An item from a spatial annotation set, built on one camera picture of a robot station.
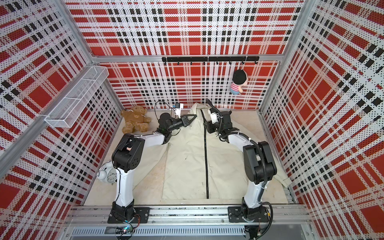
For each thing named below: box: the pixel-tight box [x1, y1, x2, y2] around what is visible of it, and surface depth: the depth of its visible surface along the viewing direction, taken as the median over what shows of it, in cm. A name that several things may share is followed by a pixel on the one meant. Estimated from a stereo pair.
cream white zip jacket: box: [129, 102, 292, 199], surface depth 89 cm
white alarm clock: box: [97, 160, 118, 184], surface depth 80 cm
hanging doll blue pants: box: [230, 69, 249, 95], surface depth 96 cm
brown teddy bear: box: [121, 105, 152, 135], surface depth 107 cm
